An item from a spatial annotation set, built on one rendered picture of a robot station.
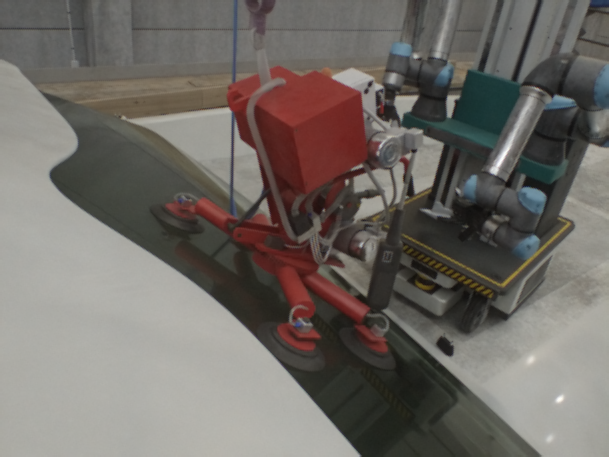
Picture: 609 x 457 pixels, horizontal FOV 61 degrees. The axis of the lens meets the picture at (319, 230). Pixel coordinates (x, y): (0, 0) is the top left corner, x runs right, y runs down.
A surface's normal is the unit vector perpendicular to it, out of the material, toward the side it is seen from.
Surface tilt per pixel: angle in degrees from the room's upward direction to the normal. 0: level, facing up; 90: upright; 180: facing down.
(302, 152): 90
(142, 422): 21
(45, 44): 90
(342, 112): 90
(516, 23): 90
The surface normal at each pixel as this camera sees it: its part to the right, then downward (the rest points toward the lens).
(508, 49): -0.66, 0.30
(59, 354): 0.42, -0.86
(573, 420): 0.38, -0.57
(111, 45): 0.61, 0.48
